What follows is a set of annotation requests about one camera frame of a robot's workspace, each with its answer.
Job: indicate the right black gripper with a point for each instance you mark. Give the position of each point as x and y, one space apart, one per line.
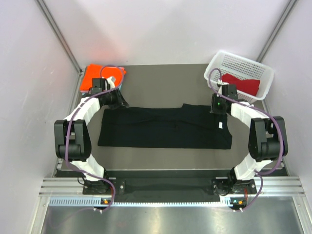
214 109

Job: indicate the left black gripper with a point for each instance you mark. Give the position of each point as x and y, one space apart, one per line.
120 100

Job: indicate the black t shirt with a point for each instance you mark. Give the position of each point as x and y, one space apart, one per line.
185 127

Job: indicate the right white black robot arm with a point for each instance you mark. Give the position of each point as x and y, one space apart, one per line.
267 135

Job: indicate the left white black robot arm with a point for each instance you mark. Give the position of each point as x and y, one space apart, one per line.
72 139

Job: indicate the red t shirt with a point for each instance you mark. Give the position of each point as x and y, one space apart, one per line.
248 86

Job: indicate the white plastic basket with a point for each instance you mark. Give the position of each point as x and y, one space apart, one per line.
242 69

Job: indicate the orange folded t shirt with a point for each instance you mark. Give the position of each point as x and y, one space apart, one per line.
97 69

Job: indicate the left aluminium corner post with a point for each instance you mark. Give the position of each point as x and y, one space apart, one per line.
57 32

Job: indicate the aluminium corner post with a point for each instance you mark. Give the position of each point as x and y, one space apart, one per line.
57 32
290 6

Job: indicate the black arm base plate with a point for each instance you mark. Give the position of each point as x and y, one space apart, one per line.
177 196

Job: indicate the right aluminium corner post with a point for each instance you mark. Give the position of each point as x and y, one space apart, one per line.
290 6

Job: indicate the aluminium frame rail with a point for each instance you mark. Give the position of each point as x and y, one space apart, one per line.
272 186

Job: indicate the grey slotted cable duct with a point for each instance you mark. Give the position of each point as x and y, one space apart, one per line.
100 202

